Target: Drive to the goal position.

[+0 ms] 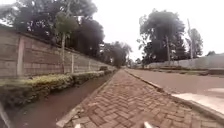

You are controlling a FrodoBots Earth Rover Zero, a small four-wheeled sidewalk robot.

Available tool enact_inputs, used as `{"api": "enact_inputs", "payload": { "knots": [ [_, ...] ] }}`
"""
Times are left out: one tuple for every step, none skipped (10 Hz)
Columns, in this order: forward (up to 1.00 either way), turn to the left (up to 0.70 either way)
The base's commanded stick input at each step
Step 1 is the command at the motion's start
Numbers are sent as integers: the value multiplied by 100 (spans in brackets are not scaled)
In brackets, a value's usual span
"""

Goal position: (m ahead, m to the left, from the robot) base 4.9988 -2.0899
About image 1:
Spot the row of trees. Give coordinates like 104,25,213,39
0,0,133,69

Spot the red brick path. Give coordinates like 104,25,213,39
62,68,224,128

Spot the group of tall dark trees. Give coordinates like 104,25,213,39
136,8,204,66

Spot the concrete path edging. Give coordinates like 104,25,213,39
55,73,116,128

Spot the grey paved road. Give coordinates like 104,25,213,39
126,67,224,116

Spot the low green hedge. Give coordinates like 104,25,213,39
0,67,118,108

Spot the brown dirt strip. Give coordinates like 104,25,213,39
9,73,115,128

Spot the pole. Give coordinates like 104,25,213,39
186,18,194,61

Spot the concrete kerb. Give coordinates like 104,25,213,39
124,69,224,125

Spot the grey stone block wall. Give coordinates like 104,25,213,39
0,28,116,80

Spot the pale boundary wall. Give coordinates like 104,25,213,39
145,53,224,70

